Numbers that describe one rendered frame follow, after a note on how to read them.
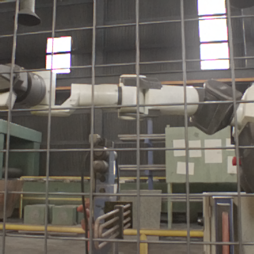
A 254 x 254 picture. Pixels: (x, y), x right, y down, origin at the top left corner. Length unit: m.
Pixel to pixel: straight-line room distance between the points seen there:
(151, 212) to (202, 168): 1.22
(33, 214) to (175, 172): 2.95
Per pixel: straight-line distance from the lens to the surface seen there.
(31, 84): 0.86
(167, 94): 0.99
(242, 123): 1.10
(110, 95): 0.94
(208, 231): 1.63
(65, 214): 7.02
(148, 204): 6.11
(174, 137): 6.39
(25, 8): 10.52
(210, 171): 6.35
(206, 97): 1.10
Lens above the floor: 1.02
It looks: 10 degrees up
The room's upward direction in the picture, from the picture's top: straight up
